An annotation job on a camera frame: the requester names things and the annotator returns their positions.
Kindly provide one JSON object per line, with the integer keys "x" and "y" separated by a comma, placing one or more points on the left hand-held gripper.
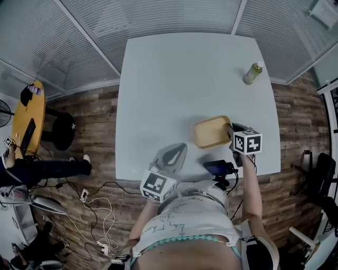
{"x": 154, "y": 184}

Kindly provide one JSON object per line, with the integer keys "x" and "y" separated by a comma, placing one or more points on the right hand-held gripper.
{"x": 248, "y": 143}

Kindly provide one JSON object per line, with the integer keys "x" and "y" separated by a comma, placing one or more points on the tan shallow tray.
{"x": 210, "y": 130}

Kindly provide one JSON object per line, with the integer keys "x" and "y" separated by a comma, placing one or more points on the yellow box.
{"x": 211, "y": 147}

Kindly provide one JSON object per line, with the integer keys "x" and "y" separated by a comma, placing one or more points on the person's right forearm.
{"x": 252, "y": 190}

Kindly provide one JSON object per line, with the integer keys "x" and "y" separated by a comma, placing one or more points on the person's left forearm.
{"x": 142, "y": 221}

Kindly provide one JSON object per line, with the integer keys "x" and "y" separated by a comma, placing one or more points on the person's white printed shirt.
{"x": 185, "y": 219}

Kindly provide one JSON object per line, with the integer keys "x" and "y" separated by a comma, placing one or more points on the green tea bottle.
{"x": 253, "y": 73}

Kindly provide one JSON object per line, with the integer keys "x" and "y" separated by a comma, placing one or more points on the white power strip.
{"x": 103, "y": 248}
{"x": 84, "y": 195}

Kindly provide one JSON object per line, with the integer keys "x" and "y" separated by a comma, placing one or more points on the black office chair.
{"x": 322, "y": 182}

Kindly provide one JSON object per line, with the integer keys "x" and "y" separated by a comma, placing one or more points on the black round stool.
{"x": 63, "y": 130}

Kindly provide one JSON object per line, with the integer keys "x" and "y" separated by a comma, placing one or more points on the grey office chair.
{"x": 48, "y": 204}

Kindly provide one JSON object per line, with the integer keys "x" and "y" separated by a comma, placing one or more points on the round yellow table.
{"x": 39, "y": 113}

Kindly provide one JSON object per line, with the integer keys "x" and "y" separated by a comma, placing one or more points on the black keyboard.
{"x": 27, "y": 137}

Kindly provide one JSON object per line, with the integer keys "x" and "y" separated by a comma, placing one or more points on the large white paper notice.
{"x": 323, "y": 11}

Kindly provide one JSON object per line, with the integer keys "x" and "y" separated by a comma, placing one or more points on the purple label bottle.
{"x": 35, "y": 89}

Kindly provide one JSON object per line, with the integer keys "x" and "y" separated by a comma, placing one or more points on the black bag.
{"x": 42, "y": 245}

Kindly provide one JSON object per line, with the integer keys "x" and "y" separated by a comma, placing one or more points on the black pouch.
{"x": 26, "y": 96}

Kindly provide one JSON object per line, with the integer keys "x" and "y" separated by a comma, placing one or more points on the black floor fan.
{"x": 5, "y": 113}

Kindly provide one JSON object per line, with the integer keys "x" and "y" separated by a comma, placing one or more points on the black phone on mount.
{"x": 219, "y": 168}

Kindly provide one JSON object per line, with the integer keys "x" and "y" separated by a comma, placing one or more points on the white chair frame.
{"x": 303, "y": 236}

